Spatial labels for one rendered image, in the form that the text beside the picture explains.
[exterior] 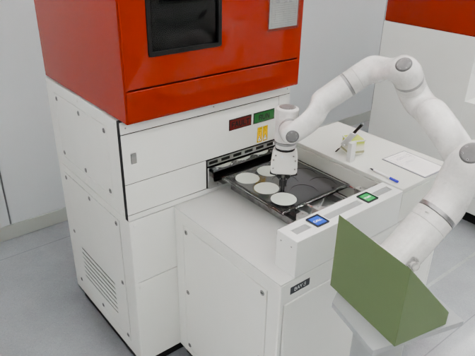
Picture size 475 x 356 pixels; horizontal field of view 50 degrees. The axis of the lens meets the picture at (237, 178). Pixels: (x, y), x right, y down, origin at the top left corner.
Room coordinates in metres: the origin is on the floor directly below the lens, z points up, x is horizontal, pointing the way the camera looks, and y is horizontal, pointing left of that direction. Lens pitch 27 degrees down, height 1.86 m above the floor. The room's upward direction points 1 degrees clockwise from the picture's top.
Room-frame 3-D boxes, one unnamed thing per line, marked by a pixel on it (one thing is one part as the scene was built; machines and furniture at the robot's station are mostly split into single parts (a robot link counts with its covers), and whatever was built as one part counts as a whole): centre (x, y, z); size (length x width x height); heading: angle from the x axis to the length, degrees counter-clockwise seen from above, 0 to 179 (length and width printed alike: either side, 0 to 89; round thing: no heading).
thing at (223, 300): (1.82, -0.32, 0.41); 0.97 x 0.64 x 0.82; 129
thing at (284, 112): (1.77, -0.18, 1.18); 0.09 x 0.08 x 0.13; 6
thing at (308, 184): (1.85, -0.19, 0.90); 0.34 x 0.34 x 0.01; 39
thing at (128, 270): (2.17, 0.31, 0.41); 0.82 x 0.71 x 0.82; 129
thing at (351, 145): (1.92, -0.45, 1.03); 0.06 x 0.04 x 0.13; 39
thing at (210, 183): (2.00, -0.05, 0.89); 0.44 x 0.02 x 0.10; 129
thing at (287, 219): (1.73, -0.14, 0.84); 0.50 x 0.02 x 0.03; 39
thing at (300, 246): (1.53, -0.37, 0.89); 0.55 x 0.09 x 0.14; 129
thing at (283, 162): (1.78, -0.18, 1.03); 0.10 x 0.07 x 0.11; 85
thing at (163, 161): (1.90, 0.10, 1.02); 0.82 x 0.03 x 0.40; 129
